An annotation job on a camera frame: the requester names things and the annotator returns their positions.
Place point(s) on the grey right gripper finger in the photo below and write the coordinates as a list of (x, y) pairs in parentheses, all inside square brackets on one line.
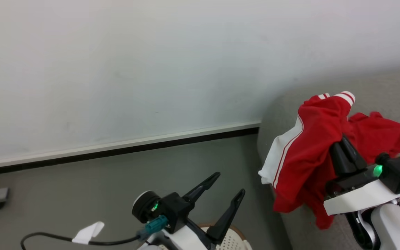
[(356, 156), (340, 161)]

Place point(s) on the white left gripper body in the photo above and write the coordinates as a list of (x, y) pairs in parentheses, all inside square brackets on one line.
[(182, 239)]

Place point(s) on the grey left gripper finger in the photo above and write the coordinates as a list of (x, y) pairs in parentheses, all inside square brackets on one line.
[(229, 217), (201, 185)]

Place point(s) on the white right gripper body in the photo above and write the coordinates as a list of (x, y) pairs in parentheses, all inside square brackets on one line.
[(363, 198)]

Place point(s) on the red and white garment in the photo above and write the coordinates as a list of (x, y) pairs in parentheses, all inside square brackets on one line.
[(311, 152)]

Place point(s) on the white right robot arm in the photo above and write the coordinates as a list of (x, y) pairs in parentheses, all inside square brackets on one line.
[(396, 229)]

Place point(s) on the white perforated laundry basket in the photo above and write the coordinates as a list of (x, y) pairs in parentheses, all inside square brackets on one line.
[(229, 241)]

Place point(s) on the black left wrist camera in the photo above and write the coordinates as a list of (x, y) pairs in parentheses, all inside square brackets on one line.
[(172, 210)]

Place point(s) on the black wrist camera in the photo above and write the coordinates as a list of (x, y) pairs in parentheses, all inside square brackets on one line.
[(172, 210), (399, 172)]

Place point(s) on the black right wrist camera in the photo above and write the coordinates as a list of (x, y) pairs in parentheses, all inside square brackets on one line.
[(399, 172)]

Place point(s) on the white wall baseboard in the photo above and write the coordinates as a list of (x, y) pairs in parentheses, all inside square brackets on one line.
[(116, 146)]

